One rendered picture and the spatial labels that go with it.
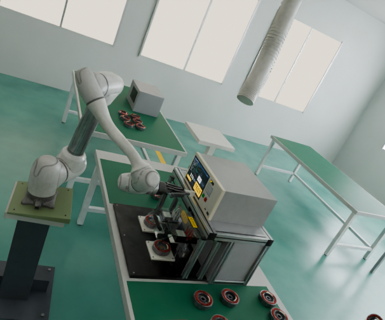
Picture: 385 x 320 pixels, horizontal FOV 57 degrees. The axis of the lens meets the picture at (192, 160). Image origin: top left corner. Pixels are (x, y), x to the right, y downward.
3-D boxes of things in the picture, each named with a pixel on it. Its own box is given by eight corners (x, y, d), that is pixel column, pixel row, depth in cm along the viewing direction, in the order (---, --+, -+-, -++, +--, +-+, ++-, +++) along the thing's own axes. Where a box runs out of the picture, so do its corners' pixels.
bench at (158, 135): (61, 195, 353) (82, 128, 325) (58, 119, 502) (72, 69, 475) (162, 209, 403) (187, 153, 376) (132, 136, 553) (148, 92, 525)
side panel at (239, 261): (208, 284, 209) (231, 242, 197) (206, 280, 211) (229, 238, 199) (246, 286, 221) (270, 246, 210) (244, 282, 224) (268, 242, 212)
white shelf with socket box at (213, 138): (178, 186, 301) (199, 140, 284) (166, 164, 331) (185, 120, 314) (213, 193, 317) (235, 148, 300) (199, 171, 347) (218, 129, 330)
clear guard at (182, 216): (157, 243, 181) (162, 234, 179) (147, 214, 200) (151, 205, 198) (212, 248, 196) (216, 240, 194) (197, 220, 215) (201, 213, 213)
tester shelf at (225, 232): (206, 239, 189) (209, 233, 188) (171, 172, 244) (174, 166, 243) (270, 246, 210) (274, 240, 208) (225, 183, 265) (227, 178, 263)
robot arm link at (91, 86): (98, 96, 177) (113, 94, 189) (81, 63, 175) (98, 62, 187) (79, 107, 183) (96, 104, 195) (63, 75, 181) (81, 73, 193)
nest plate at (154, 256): (150, 260, 204) (151, 258, 204) (145, 242, 216) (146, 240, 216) (174, 261, 211) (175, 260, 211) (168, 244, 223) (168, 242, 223)
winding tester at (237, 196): (207, 220, 198) (222, 190, 190) (183, 178, 233) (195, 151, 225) (262, 228, 216) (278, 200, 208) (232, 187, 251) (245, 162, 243)
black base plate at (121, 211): (129, 278, 188) (131, 275, 187) (112, 205, 240) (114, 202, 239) (205, 281, 210) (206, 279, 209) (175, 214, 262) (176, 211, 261)
